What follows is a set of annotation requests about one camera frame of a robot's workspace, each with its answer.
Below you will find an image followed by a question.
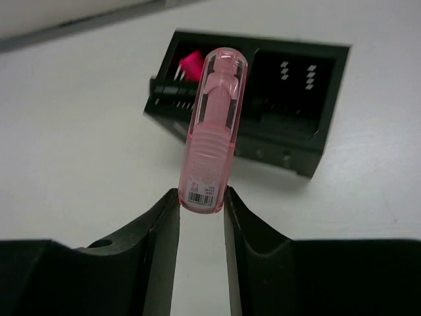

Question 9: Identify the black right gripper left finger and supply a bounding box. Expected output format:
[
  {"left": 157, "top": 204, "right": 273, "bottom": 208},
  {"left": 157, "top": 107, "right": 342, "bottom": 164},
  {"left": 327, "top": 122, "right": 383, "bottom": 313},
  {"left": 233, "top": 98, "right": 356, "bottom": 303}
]
[{"left": 1, "top": 189, "right": 180, "bottom": 315}]

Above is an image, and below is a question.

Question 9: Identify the magenta highlighter marker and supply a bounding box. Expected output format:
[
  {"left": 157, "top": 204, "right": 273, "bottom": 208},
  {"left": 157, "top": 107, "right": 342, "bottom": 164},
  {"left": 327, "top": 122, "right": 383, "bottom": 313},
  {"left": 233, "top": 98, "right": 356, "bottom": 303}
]
[{"left": 179, "top": 50, "right": 204, "bottom": 82}]

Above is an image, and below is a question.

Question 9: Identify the back aluminium rail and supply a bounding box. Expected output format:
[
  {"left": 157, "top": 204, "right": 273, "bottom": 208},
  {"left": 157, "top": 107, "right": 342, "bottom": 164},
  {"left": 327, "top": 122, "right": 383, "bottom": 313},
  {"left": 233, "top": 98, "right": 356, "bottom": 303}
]
[{"left": 1, "top": 1, "right": 202, "bottom": 55}]

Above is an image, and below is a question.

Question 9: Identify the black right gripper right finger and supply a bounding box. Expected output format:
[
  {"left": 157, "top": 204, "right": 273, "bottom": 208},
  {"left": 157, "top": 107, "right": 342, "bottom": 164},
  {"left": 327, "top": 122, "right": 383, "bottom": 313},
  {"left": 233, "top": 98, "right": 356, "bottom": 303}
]
[{"left": 224, "top": 188, "right": 420, "bottom": 315}]

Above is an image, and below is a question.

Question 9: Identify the pink highlighter marker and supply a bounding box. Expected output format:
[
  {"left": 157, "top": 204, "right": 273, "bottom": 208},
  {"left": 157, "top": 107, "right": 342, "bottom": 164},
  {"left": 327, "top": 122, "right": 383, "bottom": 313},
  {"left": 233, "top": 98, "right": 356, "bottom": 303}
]
[{"left": 178, "top": 47, "right": 248, "bottom": 214}]

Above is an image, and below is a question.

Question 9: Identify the black two-compartment organizer box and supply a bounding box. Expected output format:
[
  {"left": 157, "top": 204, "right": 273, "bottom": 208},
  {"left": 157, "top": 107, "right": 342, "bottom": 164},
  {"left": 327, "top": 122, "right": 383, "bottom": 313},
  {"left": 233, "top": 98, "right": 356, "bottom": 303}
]
[{"left": 144, "top": 30, "right": 351, "bottom": 178}]

